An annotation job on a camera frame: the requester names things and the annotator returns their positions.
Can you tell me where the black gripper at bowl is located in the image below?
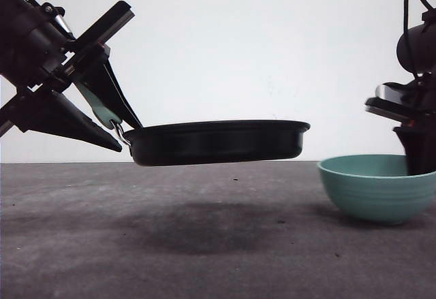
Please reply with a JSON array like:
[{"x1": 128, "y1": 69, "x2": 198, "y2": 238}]
[{"x1": 365, "y1": 72, "x2": 435, "y2": 175}]

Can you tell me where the black frying pan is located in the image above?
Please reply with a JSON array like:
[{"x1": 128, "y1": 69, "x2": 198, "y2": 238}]
[{"x1": 76, "y1": 83, "x2": 310, "y2": 166}]

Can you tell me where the black gripper at pan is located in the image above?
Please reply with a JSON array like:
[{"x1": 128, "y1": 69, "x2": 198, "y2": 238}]
[{"x1": 1, "y1": 0, "x2": 142, "y2": 152}]

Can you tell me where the black robot arm at bowl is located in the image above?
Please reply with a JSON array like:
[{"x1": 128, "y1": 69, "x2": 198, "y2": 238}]
[{"x1": 365, "y1": 9, "x2": 435, "y2": 175}]

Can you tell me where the black robot arm at pan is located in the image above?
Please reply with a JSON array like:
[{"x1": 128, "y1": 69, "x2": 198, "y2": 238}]
[{"x1": 1, "y1": 0, "x2": 141, "y2": 152}]

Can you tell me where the teal ribbed bowl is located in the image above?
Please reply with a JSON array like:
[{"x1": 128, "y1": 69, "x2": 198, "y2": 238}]
[{"x1": 317, "y1": 154, "x2": 435, "y2": 225}]

